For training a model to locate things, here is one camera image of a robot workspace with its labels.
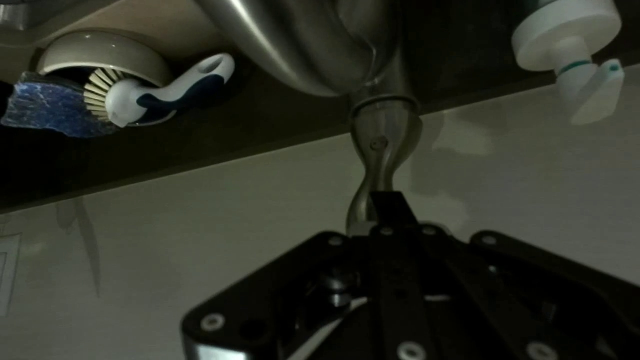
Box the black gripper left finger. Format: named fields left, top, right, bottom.
left=180, top=190, right=429, bottom=360

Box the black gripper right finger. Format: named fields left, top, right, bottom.
left=414, top=225, right=640, bottom=360

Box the steel tap lever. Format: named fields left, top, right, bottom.
left=344, top=90, right=423, bottom=236

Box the white and blue dish brush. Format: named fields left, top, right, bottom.
left=81, top=52, right=238, bottom=130

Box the steel faucet spout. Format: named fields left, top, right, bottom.
left=193, top=0, right=403, bottom=100

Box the blue sponge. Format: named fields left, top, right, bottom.
left=0, top=78, right=116, bottom=141

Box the white sponge dish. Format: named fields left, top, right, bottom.
left=34, top=28, right=172, bottom=90

